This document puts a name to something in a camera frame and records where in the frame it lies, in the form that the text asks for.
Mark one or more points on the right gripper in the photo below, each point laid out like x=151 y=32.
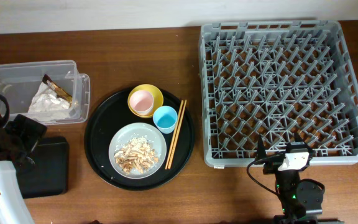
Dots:
x=272 y=166

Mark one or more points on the wooden chopstick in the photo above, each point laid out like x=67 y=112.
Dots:
x=174 y=135
x=177 y=134

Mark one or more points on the blue cup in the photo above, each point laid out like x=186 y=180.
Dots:
x=165 y=119

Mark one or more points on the grey plate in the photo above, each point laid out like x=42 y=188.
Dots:
x=154 y=137

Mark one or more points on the yellow bowl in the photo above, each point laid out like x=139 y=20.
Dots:
x=156 y=93

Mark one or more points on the pink cup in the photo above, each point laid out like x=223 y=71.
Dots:
x=141 y=102

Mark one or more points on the brown gold snack wrapper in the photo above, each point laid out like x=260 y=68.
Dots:
x=61 y=93

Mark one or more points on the white napkin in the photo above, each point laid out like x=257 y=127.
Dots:
x=47 y=106

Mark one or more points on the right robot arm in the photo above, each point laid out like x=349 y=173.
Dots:
x=300 y=199

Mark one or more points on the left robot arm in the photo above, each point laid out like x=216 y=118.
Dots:
x=18 y=138

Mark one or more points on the grey plastic dishwasher rack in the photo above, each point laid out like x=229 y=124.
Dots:
x=272 y=80

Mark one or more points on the clear plastic waste bin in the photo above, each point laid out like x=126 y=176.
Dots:
x=19 y=83

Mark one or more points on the food scraps on plate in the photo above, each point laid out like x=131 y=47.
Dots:
x=137 y=155

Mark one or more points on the round black serving tray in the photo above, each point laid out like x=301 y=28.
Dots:
x=108 y=118

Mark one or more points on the black rectangular tray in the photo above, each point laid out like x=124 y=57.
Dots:
x=45 y=171

